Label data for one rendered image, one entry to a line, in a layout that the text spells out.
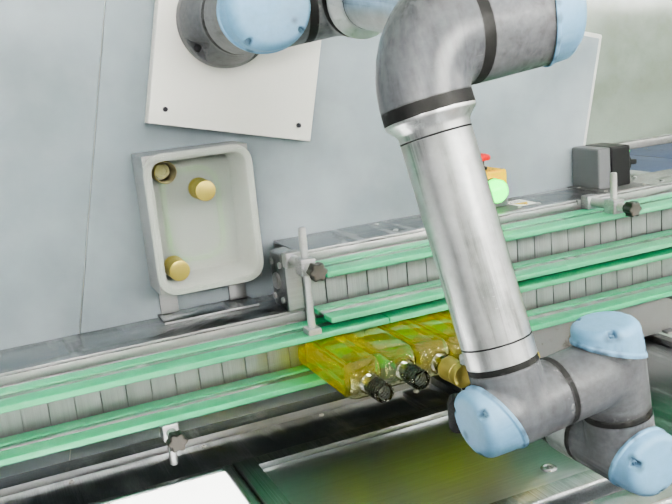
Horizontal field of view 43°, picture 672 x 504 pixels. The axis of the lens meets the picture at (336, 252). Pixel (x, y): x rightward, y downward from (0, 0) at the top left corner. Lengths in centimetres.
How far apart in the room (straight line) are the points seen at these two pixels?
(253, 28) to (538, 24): 45
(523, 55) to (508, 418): 37
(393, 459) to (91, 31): 79
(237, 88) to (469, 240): 68
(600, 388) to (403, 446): 48
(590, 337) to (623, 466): 14
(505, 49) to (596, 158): 87
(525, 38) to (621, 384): 37
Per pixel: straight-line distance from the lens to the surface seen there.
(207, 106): 142
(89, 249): 143
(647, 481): 99
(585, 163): 177
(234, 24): 121
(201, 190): 138
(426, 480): 124
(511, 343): 87
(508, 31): 89
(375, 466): 128
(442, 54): 85
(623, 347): 94
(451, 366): 124
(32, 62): 140
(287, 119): 146
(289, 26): 122
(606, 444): 99
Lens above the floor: 214
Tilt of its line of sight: 64 degrees down
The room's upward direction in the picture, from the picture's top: 112 degrees clockwise
